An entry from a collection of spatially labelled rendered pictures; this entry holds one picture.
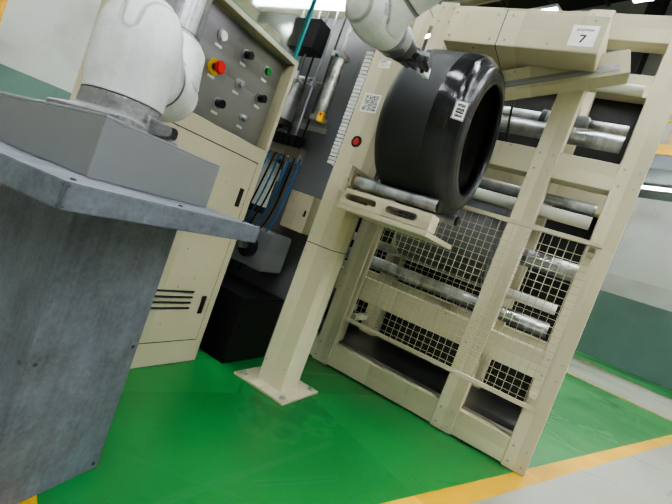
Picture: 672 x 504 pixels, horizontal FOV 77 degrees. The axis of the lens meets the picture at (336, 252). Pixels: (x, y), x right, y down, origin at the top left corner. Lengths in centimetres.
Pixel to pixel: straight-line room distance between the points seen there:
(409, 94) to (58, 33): 934
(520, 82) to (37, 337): 189
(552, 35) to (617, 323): 899
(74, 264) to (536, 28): 179
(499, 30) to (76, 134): 166
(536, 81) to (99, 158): 171
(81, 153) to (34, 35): 956
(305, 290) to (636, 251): 953
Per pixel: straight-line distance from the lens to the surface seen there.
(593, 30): 200
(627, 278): 1069
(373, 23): 102
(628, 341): 1052
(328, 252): 167
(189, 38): 118
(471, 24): 210
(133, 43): 95
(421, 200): 147
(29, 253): 92
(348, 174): 157
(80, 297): 91
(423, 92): 146
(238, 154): 163
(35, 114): 95
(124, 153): 85
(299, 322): 173
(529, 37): 201
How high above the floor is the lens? 71
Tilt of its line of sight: 3 degrees down
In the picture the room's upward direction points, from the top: 20 degrees clockwise
